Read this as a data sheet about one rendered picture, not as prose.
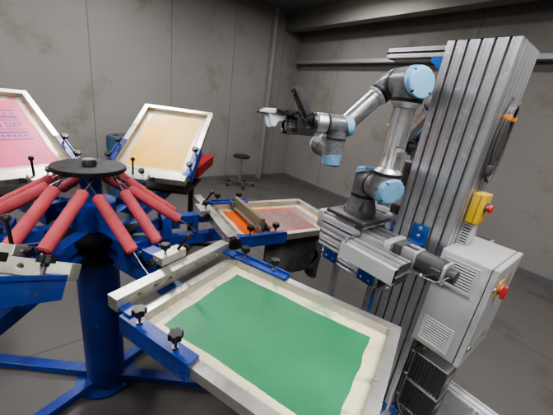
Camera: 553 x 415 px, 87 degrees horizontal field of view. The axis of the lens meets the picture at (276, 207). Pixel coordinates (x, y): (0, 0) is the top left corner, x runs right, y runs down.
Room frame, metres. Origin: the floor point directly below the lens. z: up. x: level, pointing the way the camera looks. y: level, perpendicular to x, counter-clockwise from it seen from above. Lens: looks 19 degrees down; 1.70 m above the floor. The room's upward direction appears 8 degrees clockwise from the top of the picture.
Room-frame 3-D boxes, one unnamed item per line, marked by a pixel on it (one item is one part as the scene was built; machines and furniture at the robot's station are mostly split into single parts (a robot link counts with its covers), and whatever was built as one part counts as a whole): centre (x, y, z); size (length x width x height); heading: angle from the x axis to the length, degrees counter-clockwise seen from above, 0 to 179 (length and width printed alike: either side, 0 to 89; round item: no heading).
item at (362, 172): (1.36, -0.41, 1.42); 0.13 x 0.12 x 0.14; 17
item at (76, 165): (1.32, 0.89, 0.67); 0.40 x 0.40 x 1.35
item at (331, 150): (1.18, -0.18, 1.56); 0.11 x 0.08 x 0.11; 17
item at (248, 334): (0.89, 0.09, 1.05); 1.08 x 0.61 x 0.23; 62
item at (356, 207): (1.36, -0.40, 1.31); 0.15 x 0.15 x 0.10
